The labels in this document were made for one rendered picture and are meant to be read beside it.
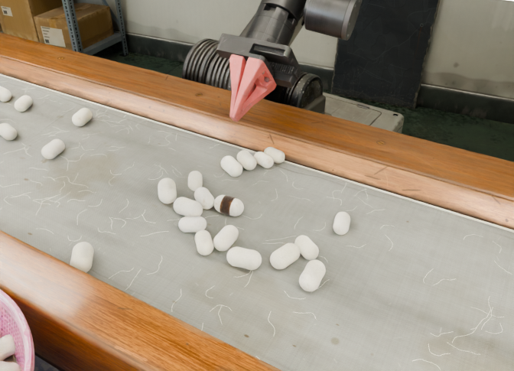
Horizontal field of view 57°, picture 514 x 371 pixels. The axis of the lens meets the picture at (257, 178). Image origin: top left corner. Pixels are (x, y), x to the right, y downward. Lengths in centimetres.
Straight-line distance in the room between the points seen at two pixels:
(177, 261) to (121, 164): 21
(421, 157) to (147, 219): 36
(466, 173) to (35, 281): 50
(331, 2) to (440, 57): 190
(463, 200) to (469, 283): 12
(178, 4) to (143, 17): 28
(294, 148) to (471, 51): 192
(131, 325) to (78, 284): 7
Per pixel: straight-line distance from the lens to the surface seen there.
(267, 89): 64
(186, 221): 53
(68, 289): 47
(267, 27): 64
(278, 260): 48
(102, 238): 55
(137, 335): 42
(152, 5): 305
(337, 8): 64
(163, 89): 81
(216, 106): 74
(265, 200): 58
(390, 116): 140
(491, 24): 247
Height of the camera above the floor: 110
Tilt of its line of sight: 35 degrees down
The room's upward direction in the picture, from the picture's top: 1 degrees clockwise
